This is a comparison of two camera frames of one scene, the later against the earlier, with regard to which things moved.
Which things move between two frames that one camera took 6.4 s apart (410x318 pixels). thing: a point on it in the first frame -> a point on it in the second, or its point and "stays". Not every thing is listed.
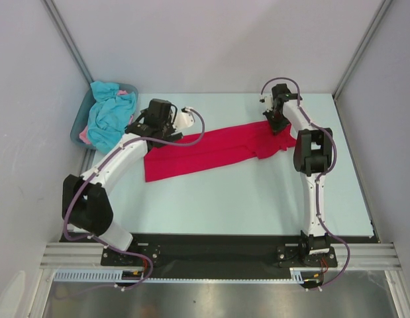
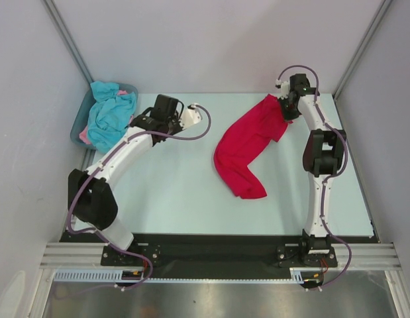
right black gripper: x=277 y=120 -> x=288 y=108
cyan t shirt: x=110 y=112 stays
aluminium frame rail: x=351 y=256 stays
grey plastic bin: x=81 y=119 stays
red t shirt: x=201 y=151 -> x=265 y=122
